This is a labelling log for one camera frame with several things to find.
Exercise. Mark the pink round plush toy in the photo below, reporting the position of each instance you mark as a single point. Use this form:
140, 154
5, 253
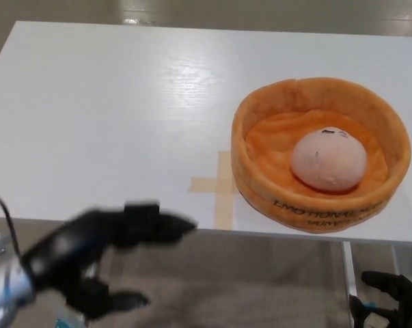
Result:
328, 160

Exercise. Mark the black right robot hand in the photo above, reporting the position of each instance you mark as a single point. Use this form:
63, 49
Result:
397, 294

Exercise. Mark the white table leg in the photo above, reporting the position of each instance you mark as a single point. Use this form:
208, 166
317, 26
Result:
398, 258
350, 270

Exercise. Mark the long beige masking tape strip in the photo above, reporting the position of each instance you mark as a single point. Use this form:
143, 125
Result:
224, 205

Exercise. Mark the orange plush round basket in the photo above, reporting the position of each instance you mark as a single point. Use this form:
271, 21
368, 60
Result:
260, 153

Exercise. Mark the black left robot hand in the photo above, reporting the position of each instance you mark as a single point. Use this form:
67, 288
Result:
76, 239

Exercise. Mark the short beige masking tape strip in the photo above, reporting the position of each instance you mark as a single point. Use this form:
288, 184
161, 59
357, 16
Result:
204, 185

